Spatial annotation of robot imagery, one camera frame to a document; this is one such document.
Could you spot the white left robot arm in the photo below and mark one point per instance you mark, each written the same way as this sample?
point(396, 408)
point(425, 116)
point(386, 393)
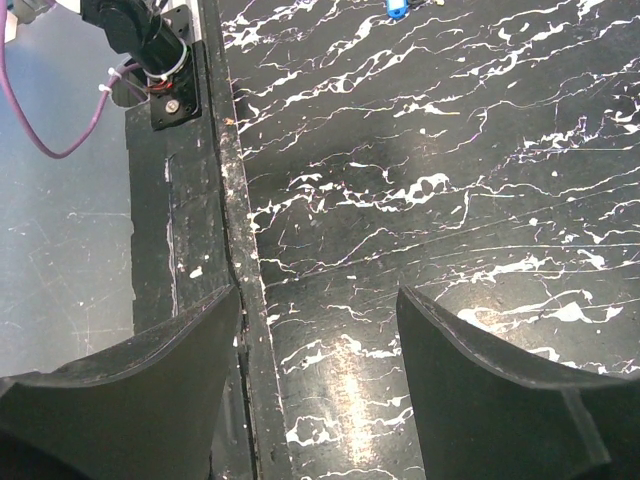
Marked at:
point(158, 36)

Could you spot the black base board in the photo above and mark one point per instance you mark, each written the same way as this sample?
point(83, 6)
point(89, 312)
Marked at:
point(197, 286)

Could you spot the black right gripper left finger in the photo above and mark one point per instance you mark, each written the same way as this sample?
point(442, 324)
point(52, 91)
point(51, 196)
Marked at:
point(145, 408)

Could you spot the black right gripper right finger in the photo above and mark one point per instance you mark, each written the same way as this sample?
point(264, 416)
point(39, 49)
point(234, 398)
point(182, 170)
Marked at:
point(487, 409)

